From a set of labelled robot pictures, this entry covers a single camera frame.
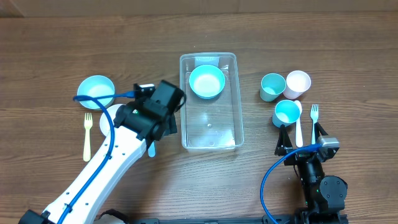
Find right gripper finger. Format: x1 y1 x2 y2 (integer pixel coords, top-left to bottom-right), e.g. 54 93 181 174
275 124 293 156
314 123 328 146

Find light blue plastic fork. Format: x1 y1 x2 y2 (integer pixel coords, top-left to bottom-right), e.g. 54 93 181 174
147 142 156 157

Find blue plastic cup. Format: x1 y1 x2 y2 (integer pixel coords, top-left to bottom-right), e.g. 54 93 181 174
272 100 301 128

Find teal bowl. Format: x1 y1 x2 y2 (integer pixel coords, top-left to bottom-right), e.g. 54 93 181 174
188 65 226 99

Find pink plastic cup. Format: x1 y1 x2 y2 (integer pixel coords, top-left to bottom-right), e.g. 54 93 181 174
283 70 312 100

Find green plastic cup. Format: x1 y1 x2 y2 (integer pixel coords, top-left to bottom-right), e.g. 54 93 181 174
259 73 286 102

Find white pink bowl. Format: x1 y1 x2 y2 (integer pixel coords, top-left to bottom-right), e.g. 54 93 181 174
99 104 123 137

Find light blue bowl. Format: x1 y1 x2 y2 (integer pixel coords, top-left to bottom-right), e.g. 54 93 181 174
77 75 115 110

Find yellow plastic fork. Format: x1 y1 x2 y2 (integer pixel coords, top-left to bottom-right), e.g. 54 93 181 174
83 113 93 162

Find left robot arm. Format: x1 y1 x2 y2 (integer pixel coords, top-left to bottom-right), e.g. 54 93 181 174
19 80 187 223

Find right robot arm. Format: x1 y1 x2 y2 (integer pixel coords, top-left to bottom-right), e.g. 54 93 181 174
283 123 348 223

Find clear plastic container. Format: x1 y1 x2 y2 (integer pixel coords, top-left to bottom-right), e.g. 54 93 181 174
180 52 244 152

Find green plastic fork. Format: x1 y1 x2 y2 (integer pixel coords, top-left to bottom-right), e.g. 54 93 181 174
310 104 318 144

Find pink plastic spoon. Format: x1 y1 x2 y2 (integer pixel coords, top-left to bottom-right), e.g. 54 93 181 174
294 100 303 147

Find right blue cable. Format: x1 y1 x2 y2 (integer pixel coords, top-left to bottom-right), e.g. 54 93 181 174
259 143 322 224

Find blue cable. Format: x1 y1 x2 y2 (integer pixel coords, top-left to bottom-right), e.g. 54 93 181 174
56 91 136 224
259 143 322 224

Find left blue cable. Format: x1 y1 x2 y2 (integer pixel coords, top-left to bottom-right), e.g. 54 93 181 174
56 91 136 224

